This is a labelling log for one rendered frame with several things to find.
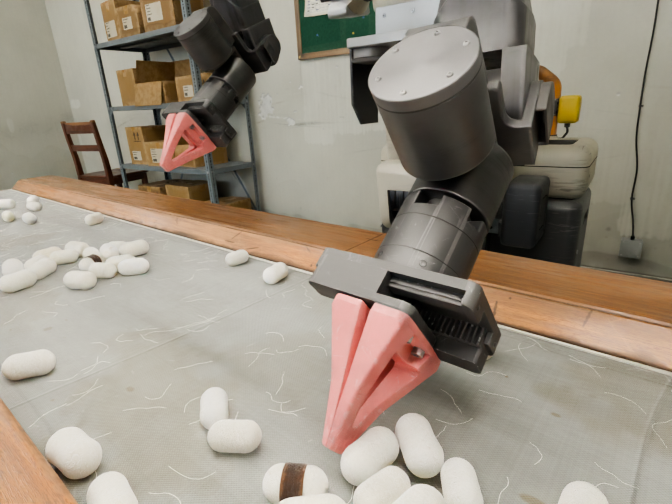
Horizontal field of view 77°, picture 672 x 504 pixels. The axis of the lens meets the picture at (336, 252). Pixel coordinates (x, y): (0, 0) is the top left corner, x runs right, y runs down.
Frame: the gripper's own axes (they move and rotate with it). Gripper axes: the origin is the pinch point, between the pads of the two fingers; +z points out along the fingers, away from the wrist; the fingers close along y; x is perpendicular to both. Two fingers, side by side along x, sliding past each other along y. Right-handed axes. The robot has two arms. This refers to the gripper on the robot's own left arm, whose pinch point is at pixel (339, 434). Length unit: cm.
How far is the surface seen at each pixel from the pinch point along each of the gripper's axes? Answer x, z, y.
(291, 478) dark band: -2.0, 2.8, -0.2
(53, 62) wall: 46, -165, -503
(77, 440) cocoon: -5.7, 7.0, -11.1
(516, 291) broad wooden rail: 13.9, -17.5, 1.8
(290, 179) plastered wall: 146, -127, -207
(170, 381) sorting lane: 0.4, 2.8, -14.8
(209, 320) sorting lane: 5.0, -2.8, -20.5
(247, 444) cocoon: -1.1, 2.9, -4.3
